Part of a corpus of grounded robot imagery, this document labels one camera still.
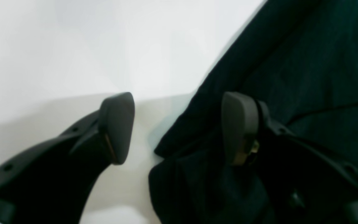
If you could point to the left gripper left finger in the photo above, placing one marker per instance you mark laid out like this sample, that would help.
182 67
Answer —
50 183

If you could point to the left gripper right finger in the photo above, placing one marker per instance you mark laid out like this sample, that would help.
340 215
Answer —
306 183

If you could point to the black t-shirt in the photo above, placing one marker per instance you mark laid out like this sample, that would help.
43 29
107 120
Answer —
300 57

